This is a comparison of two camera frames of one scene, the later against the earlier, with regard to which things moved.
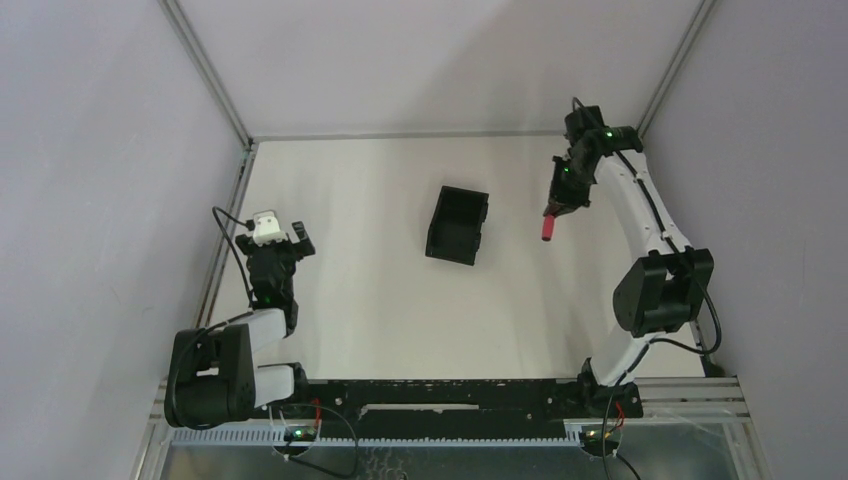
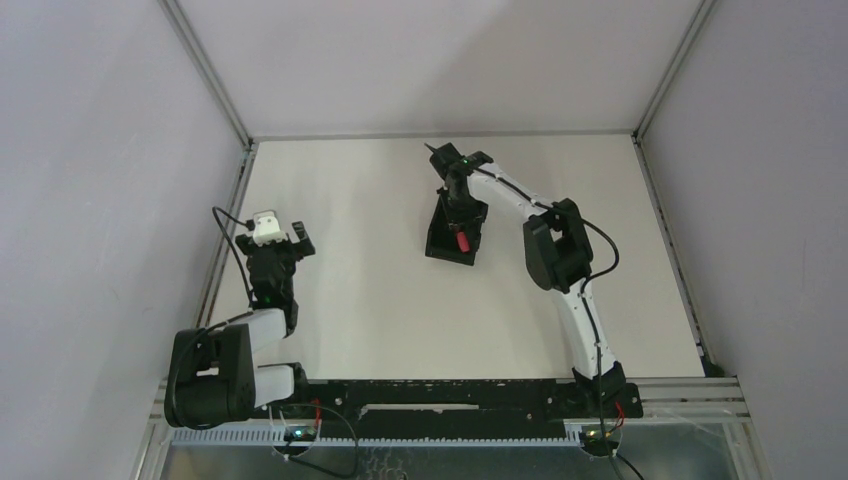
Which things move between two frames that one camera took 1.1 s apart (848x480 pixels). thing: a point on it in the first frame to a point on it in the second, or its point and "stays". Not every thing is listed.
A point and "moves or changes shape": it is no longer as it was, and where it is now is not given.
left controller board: [301, 433] stays
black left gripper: [275, 245] stays
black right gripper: [567, 198] to [460, 213]
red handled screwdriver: [548, 224] moves or changes shape
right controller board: [591, 441] stays
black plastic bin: [454, 233] stays
